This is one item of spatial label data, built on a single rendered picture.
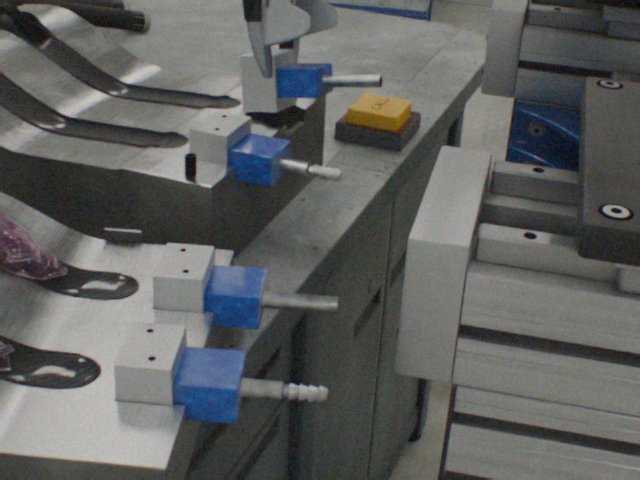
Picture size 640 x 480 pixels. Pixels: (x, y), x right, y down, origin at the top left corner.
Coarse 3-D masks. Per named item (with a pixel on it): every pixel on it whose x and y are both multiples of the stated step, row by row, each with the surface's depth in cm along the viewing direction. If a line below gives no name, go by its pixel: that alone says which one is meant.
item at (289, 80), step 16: (240, 64) 93; (256, 64) 93; (272, 64) 92; (288, 64) 95; (304, 64) 95; (320, 64) 94; (256, 80) 93; (272, 80) 93; (288, 80) 92; (304, 80) 92; (320, 80) 92; (336, 80) 92; (352, 80) 92; (368, 80) 91; (256, 96) 94; (272, 96) 93; (288, 96) 93; (304, 96) 92
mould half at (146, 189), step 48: (0, 48) 98; (96, 48) 107; (48, 96) 96; (96, 96) 99; (240, 96) 100; (0, 144) 88; (48, 144) 89; (96, 144) 89; (48, 192) 88; (96, 192) 86; (144, 192) 84; (192, 192) 82; (240, 192) 87; (288, 192) 98; (144, 240) 86; (192, 240) 84; (240, 240) 89
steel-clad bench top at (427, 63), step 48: (144, 0) 164; (192, 0) 165; (240, 0) 166; (144, 48) 141; (192, 48) 142; (240, 48) 143; (336, 48) 145; (384, 48) 146; (432, 48) 147; (480, 48) 148; (336, 96) 127; (432, 96) 129; (336, 144) 113; (336, 192) 102; (288, 240) 92; (336, 240) 93; (288, 288) 85; (240, 336) 78
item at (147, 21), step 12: (0, 0) 133; (12, 0) 134; (24, 0) 135; (36, 0) 136; (48, 0) 138; (84, 12) 140; (96, 12) 142; (108, 12) 143; (120, 12) 144; (132, 12) 145; (144, 12) 147; (96, 24) 142; (108, 24) 143; (120, 24) 144; (132, 24) 145; (144, 24) 146
